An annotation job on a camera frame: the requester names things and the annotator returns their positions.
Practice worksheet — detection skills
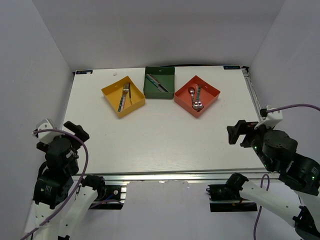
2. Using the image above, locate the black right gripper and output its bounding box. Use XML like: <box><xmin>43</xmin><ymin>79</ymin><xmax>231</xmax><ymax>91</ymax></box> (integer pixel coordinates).
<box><xmin>225</xmin><ymin>119</ymin><xmax>275</xmax><ymax>171</ymax></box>

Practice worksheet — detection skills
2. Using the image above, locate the spoon with green handle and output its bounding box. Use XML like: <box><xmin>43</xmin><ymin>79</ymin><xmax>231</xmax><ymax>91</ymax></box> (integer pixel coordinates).
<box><xmin>195</xmin><ymin>84</ymin><xmax>203</xmax><ymax>110</ymax></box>

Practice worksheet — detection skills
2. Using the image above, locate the fork with green handle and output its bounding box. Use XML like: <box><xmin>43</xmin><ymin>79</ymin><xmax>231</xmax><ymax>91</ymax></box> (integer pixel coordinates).
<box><xmin>118</xmin><ymin>87</ymin><xmax>129</xmax><ymax>112</ymax></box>

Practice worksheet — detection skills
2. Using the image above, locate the spoon with dark handle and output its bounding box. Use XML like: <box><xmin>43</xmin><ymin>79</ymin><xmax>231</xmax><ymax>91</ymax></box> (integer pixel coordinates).
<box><xmin>188</xmin><ymin>87</ymin><xmax>198</xmax><ymax>110</ymax></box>

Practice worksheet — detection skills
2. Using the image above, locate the fork with dark handle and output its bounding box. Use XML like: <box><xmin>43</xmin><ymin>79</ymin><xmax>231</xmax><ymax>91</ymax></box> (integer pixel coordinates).
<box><xmin>128</xmin><ymin>82</ymin><xmax>133</xmax><ymax>105</ymax></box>

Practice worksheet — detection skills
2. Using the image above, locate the knife with green handle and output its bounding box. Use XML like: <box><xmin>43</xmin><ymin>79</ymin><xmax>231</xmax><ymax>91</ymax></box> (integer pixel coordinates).
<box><xmin>145</xmin><ymin>75</ymin><xmax>168</xmax><ymax>93</ymax></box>

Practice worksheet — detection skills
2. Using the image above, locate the knife with dark handle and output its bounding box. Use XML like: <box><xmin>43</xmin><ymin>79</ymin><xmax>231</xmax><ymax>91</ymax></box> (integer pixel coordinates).
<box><xmin>149</xmin><ymin>74</ymin><xmax>169</xmax><ymax>93</ymax></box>

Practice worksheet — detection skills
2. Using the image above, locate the fork with pink handle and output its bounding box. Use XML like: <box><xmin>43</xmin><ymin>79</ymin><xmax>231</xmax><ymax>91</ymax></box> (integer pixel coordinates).
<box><xmin>118</xmin><ymin>83</ymin><xmax>130</xmax><ymax>112</ymax></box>

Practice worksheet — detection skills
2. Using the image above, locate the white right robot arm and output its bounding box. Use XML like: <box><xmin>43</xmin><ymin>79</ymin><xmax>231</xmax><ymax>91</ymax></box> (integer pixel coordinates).
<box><xmin>225</xmin><ymin>120</ymin><xmax>320</xmax><ymax>240</ymax></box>

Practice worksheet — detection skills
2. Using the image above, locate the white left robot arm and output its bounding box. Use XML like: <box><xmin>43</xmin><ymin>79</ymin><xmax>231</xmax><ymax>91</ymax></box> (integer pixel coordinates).
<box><xmin>23</xmin><ymin>118</ymin><xmax>106</xmax><ymax>240</ymax></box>

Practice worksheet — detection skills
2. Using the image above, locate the red square container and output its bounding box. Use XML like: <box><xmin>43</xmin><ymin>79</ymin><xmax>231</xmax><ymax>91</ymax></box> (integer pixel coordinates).
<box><xmin>173</xmin><ymin>75</ymin><xmax>221</xmax><ymax>118</ymax></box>

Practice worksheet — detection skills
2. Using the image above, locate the yellow square container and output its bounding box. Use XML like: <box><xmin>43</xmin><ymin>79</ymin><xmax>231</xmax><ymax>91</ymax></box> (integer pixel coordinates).
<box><xmin>101</xmin><ymin>76</ymin><xmax>146</xmax><ymax>118</ymax></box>

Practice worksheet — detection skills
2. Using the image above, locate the blue label sticker left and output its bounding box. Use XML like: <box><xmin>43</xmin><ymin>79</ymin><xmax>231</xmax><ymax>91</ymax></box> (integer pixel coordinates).
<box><xmin>75</xmin><ymin>70</ymin><xmax>93</xmax><ymax>75</ymax></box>

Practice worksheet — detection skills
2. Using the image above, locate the blue label sticker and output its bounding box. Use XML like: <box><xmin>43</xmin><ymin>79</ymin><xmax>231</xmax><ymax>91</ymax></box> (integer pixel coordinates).
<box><xmin>223</xmin><ymin>65</ymin><xmax>241</xmax><ymax>70</ymax></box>
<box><xmin>75</xmin><ymin>70</ymin><xmax>93</xmax><ymax>75</ymax></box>

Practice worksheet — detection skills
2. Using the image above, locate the blue label sticker right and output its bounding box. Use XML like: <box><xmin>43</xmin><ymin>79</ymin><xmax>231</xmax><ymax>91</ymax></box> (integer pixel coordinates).
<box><xmin>223</xmin><ymin>65</ymin><xmax>241</xmax><ymax>70</ymax></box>

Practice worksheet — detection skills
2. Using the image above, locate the dark green square container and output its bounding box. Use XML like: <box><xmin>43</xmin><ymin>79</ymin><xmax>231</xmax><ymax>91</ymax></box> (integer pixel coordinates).
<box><xmin>143</xmin><ymin>66</ymin><xmax>175</xmax><ymax>100</ymax></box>

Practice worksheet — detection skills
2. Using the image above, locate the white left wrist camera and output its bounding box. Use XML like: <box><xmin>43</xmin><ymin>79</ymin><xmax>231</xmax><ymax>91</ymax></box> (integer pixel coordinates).
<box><xmin>32</xmin><ymin>118</ymin><xmax>64</xmax><ymax>145</ymax></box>

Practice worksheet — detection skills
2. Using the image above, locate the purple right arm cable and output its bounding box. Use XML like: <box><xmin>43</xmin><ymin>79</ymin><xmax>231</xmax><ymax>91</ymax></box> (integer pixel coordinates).
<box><xmin>253</xmin><ymin>103</ymin><xmax>320</xmax><ymax>240</ymax></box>

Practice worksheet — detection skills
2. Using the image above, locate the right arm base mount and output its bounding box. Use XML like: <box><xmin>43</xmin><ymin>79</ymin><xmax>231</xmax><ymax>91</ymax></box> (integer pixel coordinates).
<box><xmin>206</xmin><ymin>173</ymin><xmax>258</xmax><ymax>213</ymax></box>

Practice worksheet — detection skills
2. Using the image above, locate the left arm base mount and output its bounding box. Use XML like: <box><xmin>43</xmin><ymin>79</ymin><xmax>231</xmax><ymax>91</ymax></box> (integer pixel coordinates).
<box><xmin>76</xmin><ymin>174</ymin><xmax>124</xmax><ymax>210</ymax></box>

